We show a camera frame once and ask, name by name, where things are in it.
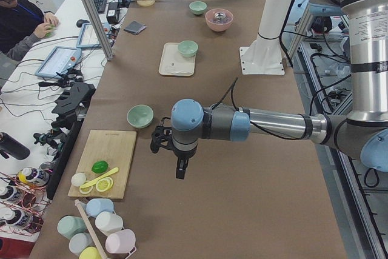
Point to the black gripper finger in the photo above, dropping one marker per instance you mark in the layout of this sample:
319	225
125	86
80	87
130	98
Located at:
181	167

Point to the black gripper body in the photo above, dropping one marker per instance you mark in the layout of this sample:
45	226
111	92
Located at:
182	155

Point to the green bowl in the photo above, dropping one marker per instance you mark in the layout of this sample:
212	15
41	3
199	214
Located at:
188	48
140	116

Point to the green bowl end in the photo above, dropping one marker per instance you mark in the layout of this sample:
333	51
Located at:
198	7

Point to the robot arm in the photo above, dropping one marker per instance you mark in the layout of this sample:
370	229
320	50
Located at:
361	134

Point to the wooden cutting board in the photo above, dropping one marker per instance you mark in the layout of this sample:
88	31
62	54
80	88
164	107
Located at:
114	147

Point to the yellow plastic knife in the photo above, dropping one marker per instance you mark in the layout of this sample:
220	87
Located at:
94	181

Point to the green lime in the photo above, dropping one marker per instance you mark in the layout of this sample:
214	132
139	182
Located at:
100	166

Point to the cream serving tray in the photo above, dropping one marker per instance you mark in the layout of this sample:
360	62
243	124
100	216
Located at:
172	63

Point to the lemon slice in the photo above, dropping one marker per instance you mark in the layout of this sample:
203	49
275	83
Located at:
104	184
85	190

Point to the green bowl on tray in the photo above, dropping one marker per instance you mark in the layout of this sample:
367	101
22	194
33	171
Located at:
188	48

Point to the white garlic bulb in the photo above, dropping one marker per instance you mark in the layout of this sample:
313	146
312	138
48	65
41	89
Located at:
78	179

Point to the white cup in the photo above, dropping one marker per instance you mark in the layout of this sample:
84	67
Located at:
108	223

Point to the blue cup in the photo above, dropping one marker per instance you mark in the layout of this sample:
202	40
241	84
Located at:
97	205

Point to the pink cup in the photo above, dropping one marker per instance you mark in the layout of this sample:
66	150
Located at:
121	242

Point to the grey folded cloth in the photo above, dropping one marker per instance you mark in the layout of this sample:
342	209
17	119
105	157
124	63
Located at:
135	27

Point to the wooden cup rack rod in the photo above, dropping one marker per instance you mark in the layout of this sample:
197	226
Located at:
90	229

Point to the far teach pendant tablet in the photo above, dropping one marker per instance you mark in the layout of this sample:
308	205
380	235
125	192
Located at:
87	38

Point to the teach pendant tablet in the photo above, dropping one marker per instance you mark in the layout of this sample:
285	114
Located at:
58	62
87	38

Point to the near teach pendant tablet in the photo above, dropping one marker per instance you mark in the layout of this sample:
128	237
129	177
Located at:
58	62

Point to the yellow cup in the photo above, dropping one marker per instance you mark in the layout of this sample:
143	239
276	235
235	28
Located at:
90	253

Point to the pink bowl with ice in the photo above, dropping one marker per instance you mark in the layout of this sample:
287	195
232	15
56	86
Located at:
215	26

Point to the grey cup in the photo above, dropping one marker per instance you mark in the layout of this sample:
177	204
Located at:
79	242

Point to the green cup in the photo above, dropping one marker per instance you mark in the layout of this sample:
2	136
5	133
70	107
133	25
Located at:
68	226

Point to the metal scoop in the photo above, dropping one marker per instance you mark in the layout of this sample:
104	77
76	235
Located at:
220	17

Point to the yellow sauce bottle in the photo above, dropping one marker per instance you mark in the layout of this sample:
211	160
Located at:
34	176

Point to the black water bottle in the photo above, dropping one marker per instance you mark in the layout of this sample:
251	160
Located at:
12	147

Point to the seated person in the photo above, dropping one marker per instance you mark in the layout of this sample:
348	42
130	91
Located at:
22	25

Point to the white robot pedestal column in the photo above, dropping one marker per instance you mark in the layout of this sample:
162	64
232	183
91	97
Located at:
264	55

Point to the aluminium frame post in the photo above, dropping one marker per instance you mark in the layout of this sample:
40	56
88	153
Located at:
98	28

